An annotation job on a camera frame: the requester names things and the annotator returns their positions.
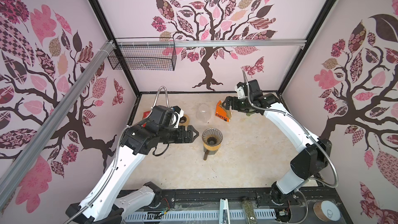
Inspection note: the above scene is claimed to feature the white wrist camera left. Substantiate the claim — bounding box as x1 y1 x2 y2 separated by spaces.
172 106 183 129

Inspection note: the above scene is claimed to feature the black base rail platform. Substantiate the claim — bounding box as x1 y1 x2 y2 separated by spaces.
126 186 352 224

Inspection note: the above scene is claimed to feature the white centre bracket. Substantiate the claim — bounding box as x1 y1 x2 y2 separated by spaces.
218 199 230 224

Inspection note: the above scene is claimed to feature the green herb filled jar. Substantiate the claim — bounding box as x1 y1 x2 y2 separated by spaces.
241 198 257 224

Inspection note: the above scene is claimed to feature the white slotted cable duct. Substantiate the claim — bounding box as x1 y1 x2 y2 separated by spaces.
124 209 276 224

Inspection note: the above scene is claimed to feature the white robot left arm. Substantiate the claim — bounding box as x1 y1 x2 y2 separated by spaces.
66 106 199 224

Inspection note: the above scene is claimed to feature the orange coffee filter box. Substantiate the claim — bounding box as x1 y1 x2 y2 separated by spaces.
215 101 229 122

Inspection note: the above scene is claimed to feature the brown tape roll white disc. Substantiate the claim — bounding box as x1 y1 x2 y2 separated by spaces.
313 201 341 222

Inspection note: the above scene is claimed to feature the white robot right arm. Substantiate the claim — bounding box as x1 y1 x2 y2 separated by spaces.
217 94 339 205

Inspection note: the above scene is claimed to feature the aluminium side rail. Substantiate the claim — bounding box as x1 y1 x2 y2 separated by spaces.
1 40 115 207

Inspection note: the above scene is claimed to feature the black wire mesh basket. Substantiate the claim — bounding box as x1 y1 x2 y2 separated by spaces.
108 37 177 71

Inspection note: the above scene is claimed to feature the red gummy candy bag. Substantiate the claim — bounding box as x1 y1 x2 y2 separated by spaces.
142 111 152 128

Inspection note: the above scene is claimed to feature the white translucent plastic mug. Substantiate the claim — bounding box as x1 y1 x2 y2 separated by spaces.
196 104 211 123

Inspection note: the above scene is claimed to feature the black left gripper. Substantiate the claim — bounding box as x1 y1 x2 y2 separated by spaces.
158 125 198 144

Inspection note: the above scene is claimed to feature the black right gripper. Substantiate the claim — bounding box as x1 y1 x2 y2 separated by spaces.
221 97 251 112

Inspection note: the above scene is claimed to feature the clear ribbed glass dripper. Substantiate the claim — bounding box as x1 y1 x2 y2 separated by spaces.
202 128 223 147

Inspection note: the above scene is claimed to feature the wooden dripper collar ring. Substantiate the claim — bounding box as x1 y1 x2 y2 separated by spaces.
203 141 223 152

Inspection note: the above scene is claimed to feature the smoked glass carafe wooden handle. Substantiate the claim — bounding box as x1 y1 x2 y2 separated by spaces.
203 148 218 161

